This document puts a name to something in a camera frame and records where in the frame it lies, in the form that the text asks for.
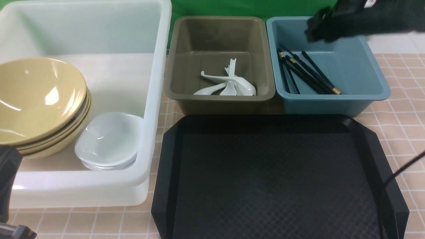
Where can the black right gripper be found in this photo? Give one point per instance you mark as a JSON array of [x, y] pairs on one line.
[[347, 18]]

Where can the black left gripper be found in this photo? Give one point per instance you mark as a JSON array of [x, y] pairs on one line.
[[10, 160]]

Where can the black chopstick gold band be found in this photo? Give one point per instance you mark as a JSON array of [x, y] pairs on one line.
[[330, 85], [308, 68]]

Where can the large yellow noodle bowl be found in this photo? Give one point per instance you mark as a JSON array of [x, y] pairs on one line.
[[38, 97]]

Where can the white square sauce dish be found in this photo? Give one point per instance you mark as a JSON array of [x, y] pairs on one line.
[[110, 136]]

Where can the white ceramic soup spoon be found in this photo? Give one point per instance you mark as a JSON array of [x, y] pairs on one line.
[[242, 82]]

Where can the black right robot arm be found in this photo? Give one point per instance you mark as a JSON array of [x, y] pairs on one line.
[[403, 15]]

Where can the bottom stacked yellow bowl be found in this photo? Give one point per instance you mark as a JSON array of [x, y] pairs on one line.
[[63, 142]]

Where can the stacked yellow bowl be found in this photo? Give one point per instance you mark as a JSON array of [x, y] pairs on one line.
[[71, 136], [63, 142], [78, 122]]

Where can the middle stacked yellow bowl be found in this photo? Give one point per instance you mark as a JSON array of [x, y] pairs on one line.
[[71, 136]]

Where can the top stacked yellow bowl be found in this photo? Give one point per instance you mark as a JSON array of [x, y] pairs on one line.
[[78, 122]]

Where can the teal blue plastic bin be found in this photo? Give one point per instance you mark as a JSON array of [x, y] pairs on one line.
[[348, 63]]

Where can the top stacked white dish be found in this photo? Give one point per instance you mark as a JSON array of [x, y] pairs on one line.
[[115, 162]]

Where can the stacked white dish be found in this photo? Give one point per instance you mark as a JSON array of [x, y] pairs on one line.
[[115, 162], [98, 168]]

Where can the bottom stacked white dish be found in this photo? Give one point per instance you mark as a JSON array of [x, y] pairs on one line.
[[98, 168]]

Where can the olive green plastic bin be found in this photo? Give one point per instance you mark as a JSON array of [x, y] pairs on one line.
[[208, 43]]

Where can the large white plastic tub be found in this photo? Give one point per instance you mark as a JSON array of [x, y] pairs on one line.
[[120, 48]]

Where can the black plastic serving tray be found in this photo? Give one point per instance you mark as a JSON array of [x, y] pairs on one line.
[[274, 177]]

